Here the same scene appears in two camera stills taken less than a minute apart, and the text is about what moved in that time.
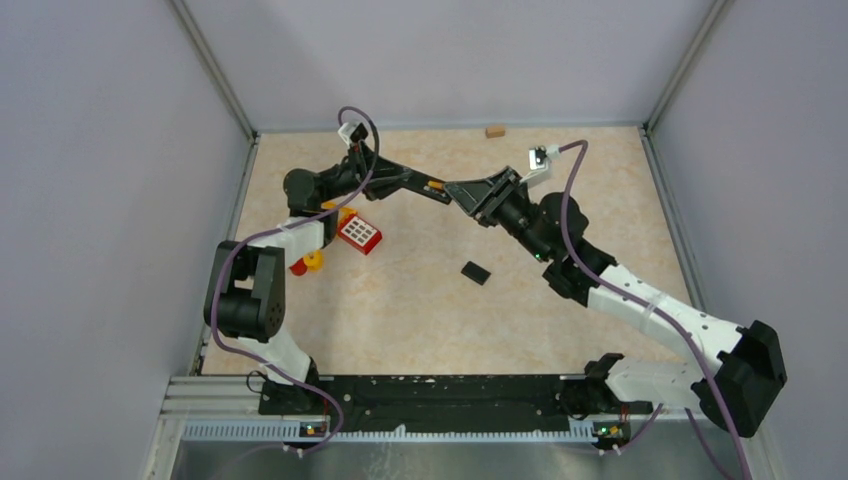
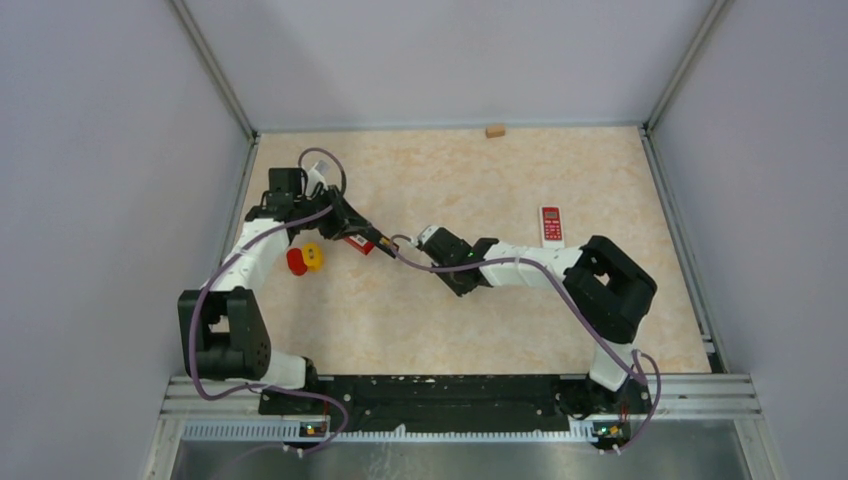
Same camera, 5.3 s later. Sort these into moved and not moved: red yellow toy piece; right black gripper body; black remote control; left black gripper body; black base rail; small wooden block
Moved: right black gripper body; left black gripper body; black remote control
Not moved: red yellow toy piece; small wooden block; black base rail
